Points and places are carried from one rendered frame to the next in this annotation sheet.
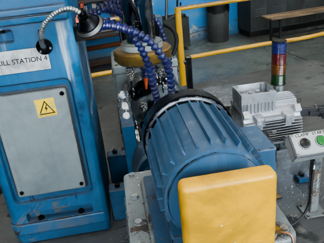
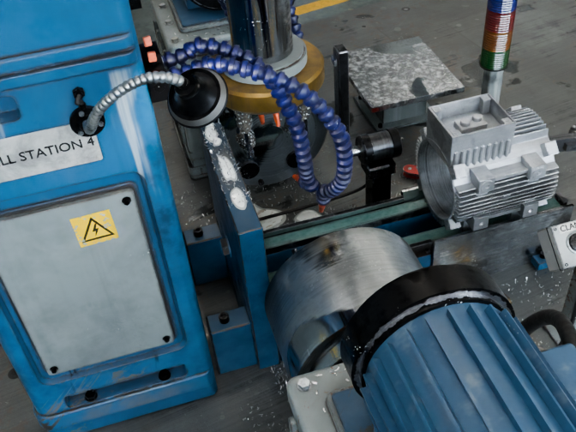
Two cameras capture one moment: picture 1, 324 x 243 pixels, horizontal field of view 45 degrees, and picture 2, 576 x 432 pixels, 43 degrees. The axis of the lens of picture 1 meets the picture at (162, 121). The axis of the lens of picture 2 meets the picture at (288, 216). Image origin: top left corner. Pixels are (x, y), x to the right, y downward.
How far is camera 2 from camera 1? 0.39 m
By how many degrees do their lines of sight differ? 18
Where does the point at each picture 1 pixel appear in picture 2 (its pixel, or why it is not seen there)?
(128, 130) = (252, 238)
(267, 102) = (498, 143)
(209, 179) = not seen: outside the picture
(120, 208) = (232, 355)
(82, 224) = (168, 397)
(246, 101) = (460, 146)
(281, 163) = (512, 241)
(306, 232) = not seen: hidden behind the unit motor
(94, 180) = (189, 328)
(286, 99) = (529, 130)
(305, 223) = not seen: hidden behind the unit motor
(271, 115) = (503, 165)
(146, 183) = (342, 413)
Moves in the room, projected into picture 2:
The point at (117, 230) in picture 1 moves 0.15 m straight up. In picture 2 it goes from (231, 396) to (219, 344)
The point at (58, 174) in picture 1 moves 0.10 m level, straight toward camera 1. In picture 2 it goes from (122, 331) to (145, 377)
